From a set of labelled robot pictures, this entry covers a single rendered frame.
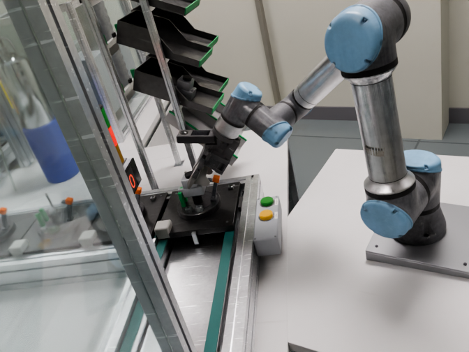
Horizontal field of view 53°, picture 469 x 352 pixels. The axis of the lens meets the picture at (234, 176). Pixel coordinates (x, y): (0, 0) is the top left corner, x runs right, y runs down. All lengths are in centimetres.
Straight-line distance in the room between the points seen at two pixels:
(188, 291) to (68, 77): 94
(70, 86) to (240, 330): 78
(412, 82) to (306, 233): 223
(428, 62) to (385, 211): 241
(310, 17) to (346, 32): 294
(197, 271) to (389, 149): 62
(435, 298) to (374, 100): 50
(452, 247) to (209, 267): 64
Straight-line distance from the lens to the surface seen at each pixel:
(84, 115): 43
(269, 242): 131
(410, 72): 350
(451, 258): 131
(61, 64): 42
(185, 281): 132
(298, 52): 403
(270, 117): 125
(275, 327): 121
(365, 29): 95
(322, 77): 123
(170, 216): 150
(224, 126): 130
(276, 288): 130
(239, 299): 116
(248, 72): 433
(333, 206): 155
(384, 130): 105
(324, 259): 136
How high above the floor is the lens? 175
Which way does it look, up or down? 29 degrees down
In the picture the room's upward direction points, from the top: 15 degrees counter-clockwise
